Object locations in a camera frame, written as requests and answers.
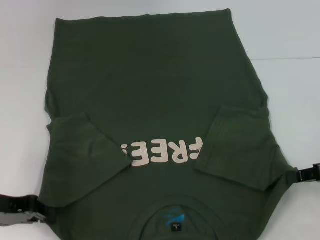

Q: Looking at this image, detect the dark green printed T-shirt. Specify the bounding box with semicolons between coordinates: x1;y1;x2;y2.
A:
37;8;301;240

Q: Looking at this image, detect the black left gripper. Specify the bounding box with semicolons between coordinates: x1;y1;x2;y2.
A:
0;193;59;228

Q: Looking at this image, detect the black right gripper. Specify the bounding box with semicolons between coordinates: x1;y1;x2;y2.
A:
295;162;320;184

